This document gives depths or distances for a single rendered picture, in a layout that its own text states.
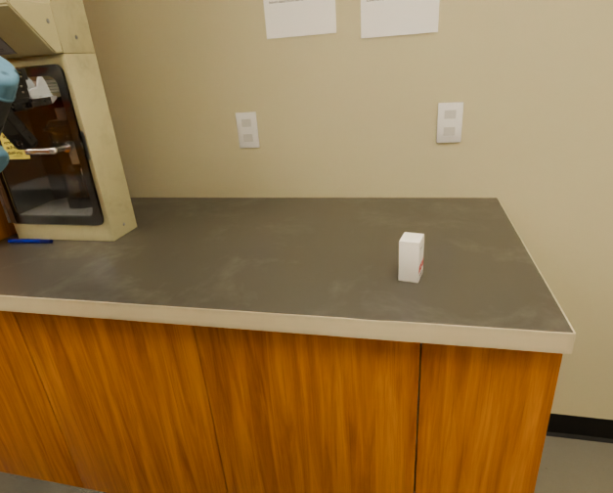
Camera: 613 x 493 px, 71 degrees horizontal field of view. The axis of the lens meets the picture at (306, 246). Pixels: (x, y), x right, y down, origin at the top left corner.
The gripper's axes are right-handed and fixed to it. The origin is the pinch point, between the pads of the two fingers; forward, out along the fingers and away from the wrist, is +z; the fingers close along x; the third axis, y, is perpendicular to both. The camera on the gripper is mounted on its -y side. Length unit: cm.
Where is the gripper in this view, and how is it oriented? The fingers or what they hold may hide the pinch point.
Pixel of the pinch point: (52, 100)
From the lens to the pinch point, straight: 122.5
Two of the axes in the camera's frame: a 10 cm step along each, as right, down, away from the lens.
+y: -0.7, -9.1, -4.0
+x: -9.7, -0.3, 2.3
